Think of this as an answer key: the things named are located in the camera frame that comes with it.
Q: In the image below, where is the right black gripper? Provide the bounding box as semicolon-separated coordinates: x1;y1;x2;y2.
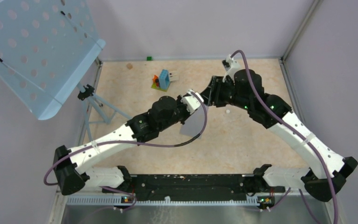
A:
200;76;251;111

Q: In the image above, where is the colourful toy block assembly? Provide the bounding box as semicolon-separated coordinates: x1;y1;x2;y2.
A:
151;69;179;92

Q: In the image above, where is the grey envelope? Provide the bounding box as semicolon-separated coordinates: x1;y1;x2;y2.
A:
179;107;205;138

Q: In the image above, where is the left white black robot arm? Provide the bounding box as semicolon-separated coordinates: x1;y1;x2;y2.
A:
47;91;205;196

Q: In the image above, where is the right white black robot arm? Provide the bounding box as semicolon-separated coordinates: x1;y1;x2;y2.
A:
201;70;358;202

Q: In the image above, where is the small tan wooden piece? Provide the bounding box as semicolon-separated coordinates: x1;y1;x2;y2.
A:
126;63;133;70

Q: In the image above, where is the light blue perforated music stand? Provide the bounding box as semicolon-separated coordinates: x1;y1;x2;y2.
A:
0;0;132;141

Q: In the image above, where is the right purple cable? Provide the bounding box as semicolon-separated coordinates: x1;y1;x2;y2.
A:
230;49;339;224

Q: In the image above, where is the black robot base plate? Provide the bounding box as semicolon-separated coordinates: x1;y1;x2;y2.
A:
117;166;286;202

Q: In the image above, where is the white slotted cable duct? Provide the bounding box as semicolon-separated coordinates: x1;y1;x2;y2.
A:
66;195;260;206

